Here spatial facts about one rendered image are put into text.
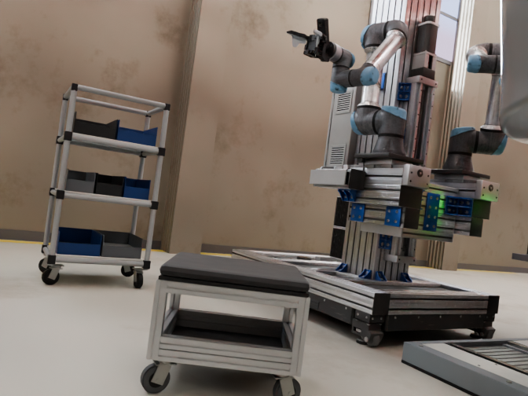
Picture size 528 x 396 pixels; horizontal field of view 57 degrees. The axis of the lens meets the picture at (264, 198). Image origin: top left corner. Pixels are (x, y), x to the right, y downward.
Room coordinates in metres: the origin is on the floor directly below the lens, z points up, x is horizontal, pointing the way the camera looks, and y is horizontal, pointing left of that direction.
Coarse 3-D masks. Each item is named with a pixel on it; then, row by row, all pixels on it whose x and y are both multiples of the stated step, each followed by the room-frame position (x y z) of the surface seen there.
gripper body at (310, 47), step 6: (312, 36) 1.99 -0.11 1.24; (306, 42) 2.01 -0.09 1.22; (312, 42) 1.99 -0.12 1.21; (324, 42) 2.01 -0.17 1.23; (330, 42) 2.05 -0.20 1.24; (306, 48) 2.01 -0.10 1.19; (312, 48) 1.99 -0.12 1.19; (318, 48) 1.99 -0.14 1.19; (324, 48) 2.00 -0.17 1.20; (330, 48) 2.05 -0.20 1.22; (306, 54) 2.03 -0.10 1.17; (312, 54) 2.02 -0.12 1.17; (318, 54) 1.98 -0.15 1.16; (324, 54) 2.03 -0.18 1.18; (330, 54) 2.05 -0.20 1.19; (324, 60) 2.06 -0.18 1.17
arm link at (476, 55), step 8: (472, 48) 2.30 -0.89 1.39; (480, 48) 2.28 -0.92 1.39; (488, 48) 2.31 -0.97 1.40; (472, 56) 2.02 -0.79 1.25; (480, 56) 2.01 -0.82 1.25; (488, 56) 2.01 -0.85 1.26; (496, 56) 2.00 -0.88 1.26; (472, 64) 2.02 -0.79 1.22; (480, 64) 2.00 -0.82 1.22; (488, 64) 2.00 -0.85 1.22; (496, 64) 1.99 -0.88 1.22; (472, 72) 2.05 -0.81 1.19; (480, 72) 2.04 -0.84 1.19; (488, 72) 2.02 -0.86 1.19
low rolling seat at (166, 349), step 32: (192, 256) 1.50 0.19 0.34; (160, 288) 1.25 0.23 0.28; (192, 288) 1.26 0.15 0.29; (224, 288) 1.26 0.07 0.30; (256, 288) 1.26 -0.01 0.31; (288, 288) 1.27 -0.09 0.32; (160, 320) 1.25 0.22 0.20; (192, 320) 1.57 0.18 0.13; (224, 320) 1.58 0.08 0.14; (256, 320) 1.58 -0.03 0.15; (288, 320) 1.58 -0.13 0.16; (160, 352) 1.25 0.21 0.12; (192, 352) 1.26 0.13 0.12; (224, 352) 1.26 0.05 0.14; (256, 352) 1.26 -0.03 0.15; (288, 352) 1.26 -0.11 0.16; (160, 384) 1.27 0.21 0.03; (288, 384) 1.30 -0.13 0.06
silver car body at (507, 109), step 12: (504, 0) 0.97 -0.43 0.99; (516, 0) 0.92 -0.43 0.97; (504, 12) 0.97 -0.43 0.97; (516, 12) 0.92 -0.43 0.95; (504, 24) 0.98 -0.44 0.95; (516, 24) 0.93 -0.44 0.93; (504, 36) 0.98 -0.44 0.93; (516, 36) 0.93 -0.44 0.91; (504, 48) 0.99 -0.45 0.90; (516, 48) 0.93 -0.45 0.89; (504, 60) 0.99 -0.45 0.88; (516, 60) 0.94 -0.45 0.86; (504, 72) 0.99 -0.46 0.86; (516, 72) 0.94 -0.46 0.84; (504, 84) 0.99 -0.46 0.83; (516, 84) 0.94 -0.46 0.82; (504, 96) 0.99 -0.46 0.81; (516, 96) 0.94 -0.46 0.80; (504, 108) 0.99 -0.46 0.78; (516, 108) 0.94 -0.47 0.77; (504, 120) 1.01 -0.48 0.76; (516, 120) 0.99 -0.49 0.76; (504, 132) 1.06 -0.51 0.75; (516, 132) 1.04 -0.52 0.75
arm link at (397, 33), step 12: (396, 24) 2.20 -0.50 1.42; (396, 36) 2.16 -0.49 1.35; (408, 36) 2.19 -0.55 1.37; (384, 48) 2.11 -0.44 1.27; (396, 48) 2.15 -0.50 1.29; (372, 60) 2.06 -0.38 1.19; (384, 60) 2.09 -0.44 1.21; (360, 72) 2.02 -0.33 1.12; (372, 72) 2.00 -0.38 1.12; (360, 84) 2.05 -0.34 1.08; (372, 84) 2.02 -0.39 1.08
